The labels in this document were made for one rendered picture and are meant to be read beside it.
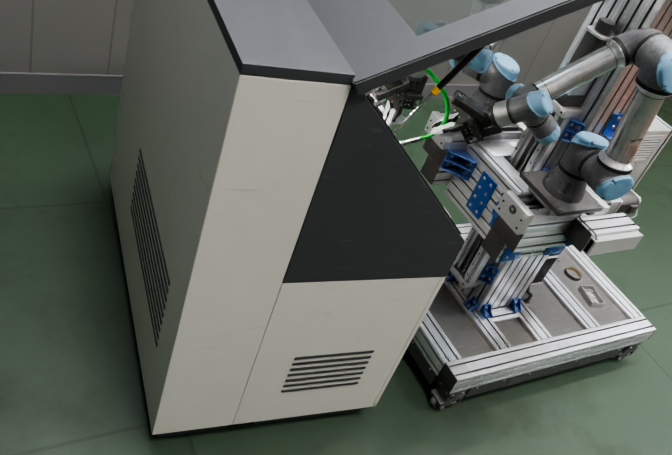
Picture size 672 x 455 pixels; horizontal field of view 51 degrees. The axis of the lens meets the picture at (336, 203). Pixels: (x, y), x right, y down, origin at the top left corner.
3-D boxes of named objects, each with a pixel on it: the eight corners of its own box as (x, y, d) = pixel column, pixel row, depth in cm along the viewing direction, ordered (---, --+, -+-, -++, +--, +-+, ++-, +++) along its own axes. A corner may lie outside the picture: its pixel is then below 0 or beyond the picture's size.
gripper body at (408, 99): (417, 113, 222) (431, 80, 215) (393, 111, 219) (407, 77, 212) (407, 99, 228) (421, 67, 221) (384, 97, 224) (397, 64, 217)
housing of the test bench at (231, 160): (228, 436, 253) (356, 74, 166) (147, 447, 240) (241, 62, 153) (166, 189, 349) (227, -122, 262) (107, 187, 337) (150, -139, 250)
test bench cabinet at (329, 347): (370, 417, 278) (446, 278, 232) (228, 437, 252) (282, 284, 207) (316, 287, 326) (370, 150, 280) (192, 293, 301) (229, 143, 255)
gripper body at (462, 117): (464, 145, 212) (502, 136, 205) (452, 124, 208) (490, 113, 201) (469, 130, 217) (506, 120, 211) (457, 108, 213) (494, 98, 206)
